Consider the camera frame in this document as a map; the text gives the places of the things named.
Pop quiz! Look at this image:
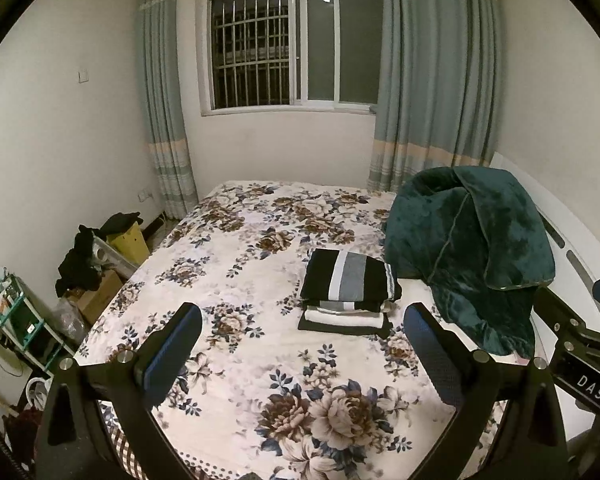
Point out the green shelf rack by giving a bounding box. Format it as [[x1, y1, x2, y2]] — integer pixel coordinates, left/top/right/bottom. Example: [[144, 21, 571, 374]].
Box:
[[0, 269, 77, 377]]

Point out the dark green plush blanket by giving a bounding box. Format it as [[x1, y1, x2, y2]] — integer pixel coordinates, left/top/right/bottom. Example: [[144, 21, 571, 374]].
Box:
[[382, 165, 556, 357]]

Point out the black folded garment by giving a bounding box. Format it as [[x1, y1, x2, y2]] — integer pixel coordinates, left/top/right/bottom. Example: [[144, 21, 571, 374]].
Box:
[[297, 314, 395, 340]]

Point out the grey-green striped curtain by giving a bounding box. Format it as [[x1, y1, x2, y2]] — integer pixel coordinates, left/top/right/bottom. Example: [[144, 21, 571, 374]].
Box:
[[135, 0, 199, 221], [367, 0, 503, 194]]

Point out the cardboard box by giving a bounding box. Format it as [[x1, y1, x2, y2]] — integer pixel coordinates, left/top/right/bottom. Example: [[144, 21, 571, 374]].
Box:
[[77, 269, 124, 327]]

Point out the floral blanket with plaid border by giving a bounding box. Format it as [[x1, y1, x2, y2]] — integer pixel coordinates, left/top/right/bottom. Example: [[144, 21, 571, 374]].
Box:
[[72, 180, 536, 480]]

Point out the black grey white striped sweater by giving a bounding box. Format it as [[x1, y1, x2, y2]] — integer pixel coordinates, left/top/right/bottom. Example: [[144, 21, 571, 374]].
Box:
[[300, 248, 402, 314]]

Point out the clear plastic storage box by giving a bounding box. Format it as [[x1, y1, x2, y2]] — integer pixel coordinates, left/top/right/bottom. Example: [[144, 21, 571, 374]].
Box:
[[92, 236, 141, 282]]

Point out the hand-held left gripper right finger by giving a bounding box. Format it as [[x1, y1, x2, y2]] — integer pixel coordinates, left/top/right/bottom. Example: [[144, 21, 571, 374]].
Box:
[[402, 302, 571, 480]]

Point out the dark red bag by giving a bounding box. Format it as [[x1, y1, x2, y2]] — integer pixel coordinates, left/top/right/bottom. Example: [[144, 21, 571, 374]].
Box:
[[4, 404, 45, 464]]

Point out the barred window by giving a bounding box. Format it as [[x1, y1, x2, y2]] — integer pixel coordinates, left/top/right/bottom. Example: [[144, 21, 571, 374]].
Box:
[[197, 0, 386, 117]]

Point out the yellow box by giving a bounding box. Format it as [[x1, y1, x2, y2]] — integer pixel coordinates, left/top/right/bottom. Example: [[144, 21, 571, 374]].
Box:
[[107, 222, 151, 267]]

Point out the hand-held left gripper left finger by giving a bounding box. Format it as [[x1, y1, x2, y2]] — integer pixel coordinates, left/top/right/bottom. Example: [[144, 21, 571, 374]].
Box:
[[34, 301, 203, 480]]

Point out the black garment on yellow box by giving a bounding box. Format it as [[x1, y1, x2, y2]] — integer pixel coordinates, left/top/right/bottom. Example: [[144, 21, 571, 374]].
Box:
[[101, 211, 142, 237]]

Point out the clear plastic bag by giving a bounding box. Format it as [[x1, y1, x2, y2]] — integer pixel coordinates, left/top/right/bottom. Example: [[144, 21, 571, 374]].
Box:
[[55, 297, 89, 342]]

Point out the white bed headboard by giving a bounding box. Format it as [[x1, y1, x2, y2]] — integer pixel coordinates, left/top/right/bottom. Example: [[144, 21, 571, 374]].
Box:
[[490, 150, 600, 361]]

